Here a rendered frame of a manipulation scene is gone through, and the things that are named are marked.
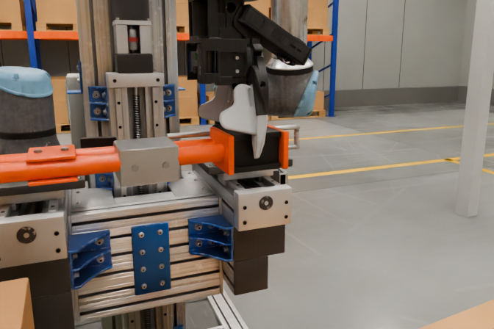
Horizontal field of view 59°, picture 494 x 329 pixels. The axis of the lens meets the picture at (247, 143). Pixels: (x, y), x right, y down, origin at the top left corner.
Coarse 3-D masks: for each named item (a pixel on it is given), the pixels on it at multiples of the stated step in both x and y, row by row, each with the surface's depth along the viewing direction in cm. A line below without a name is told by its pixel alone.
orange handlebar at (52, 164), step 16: (176, 144) 56; (192, 144) 57; (208, 144) 58; (0, 160) 49; (16, 160) 49; (32, 160) 46; (48, 160) 47; (64, 160) 48; (80, 160) 48; (96, 160) 49; (112, 160) 49; (192, 160) 53; (208, 160) 54; (0, 176) 45; (16, 176) 46; (32, 176) 46; (48, 176) 47; (64, 176) 48
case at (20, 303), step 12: (0, 288) 67; (12, 288) 67; (24, 288) 67; (0, 300) 63; (12, 300) 63; (24, 300) 64; (0, 312) 61; (12, 312) 61; (24, 312) 61; (0, 324) 58; (12, 324) 58; (24, 324) 60
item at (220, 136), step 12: (216, 132) 57; (228, 132) 55; (276, 132) 56; (288, 132) 56; (228, 144) 53; (240, 144) 55; (264, 144) 56; (276, 144) 57; (288, 144) 56; (228, 156) 53; (240, 156) 55; (252, 156) 56; (264, 156) 57; (276, 156) 57; (228, 168) 54; (240, 168) 55; (252, 168) 56; (264, 168) 56; (276, 168) 57
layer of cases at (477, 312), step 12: (492, 300) 136; (468, 312) 129; (480, 312) 129; (492, 312) 129; (432, 324) 124; (444, 324) 124; (456, 324) 124; (468, 324) 124; (480, 324) 124; (492, 324) 124
